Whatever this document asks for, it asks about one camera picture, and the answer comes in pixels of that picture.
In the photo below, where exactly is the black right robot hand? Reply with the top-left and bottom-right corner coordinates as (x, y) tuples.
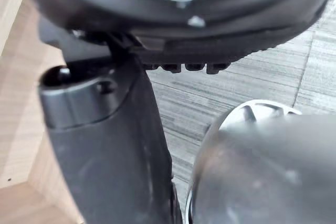
(22, 0), (330, 224)

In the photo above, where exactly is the light wood cabinet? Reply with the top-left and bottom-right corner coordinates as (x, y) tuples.
(0, 0), (89, 224)

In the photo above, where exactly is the silver robot right leg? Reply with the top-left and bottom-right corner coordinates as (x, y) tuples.
(185, 99), (336, 224)

